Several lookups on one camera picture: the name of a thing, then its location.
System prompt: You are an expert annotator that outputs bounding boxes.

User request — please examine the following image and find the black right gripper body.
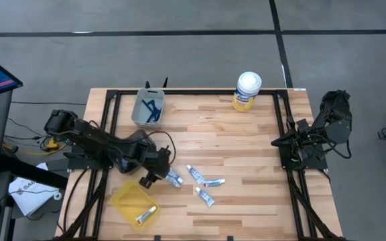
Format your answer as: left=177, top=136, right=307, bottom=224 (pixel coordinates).
left=292, top=118, right=316, bottom=161

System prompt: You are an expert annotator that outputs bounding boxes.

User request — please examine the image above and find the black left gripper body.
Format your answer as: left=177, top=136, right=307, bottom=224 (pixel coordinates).
left=142, top=147, right=172, bottom=177

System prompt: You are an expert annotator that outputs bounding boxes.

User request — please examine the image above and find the small blue-white toothpaste tube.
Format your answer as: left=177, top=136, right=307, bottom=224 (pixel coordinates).
left=186, top=163, right=206, bottom=186
left=165, top=168, right=184, bottom=189
left=202, top=178, right=227, bottom=188
left=194, top=186, right=217, bottom=208

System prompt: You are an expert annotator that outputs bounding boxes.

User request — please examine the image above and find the white toothpaste tube red end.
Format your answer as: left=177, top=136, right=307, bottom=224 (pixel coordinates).
left=135, top=205, right=158, bottom=226

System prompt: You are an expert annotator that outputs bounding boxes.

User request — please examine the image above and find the yellow translucent plastic bin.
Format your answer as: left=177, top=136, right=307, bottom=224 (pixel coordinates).
left=109, top=179, right=161, bottom=231

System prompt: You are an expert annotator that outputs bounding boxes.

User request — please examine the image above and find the light grey plastic bin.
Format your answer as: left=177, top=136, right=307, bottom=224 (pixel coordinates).
left=131, top=88, right=166, bottom=129

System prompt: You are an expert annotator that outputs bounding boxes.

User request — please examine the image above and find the disinfecting wipes canister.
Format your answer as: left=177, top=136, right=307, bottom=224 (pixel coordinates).
left=232, top=71, right=263, bottom=112

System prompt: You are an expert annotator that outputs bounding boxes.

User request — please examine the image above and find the black desk leg bar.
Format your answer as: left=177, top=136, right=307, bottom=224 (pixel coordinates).
left=0, top=154, right=69, bottom=189

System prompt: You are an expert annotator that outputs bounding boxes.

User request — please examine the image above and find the white printed paper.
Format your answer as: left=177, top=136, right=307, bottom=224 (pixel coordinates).
left=7, top=163, right=61, bottom=217

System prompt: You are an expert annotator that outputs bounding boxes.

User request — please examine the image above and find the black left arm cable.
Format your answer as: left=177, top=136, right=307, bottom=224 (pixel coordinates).
left=145, top=130, right=177, bottom=165

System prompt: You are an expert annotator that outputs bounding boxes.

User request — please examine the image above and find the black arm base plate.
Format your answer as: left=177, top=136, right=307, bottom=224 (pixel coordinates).
left=62, top=152, right=113, bottom=171
left=278, top=147, right=328, bottom=170

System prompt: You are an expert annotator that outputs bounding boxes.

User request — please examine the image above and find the yellow cable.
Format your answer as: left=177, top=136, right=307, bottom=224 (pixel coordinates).
left=1, top=139, right=66, bottom=157

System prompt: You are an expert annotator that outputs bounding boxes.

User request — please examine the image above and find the thin black floor cable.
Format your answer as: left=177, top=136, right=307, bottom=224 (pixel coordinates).
left=10, top=100, right=86, bottom=105

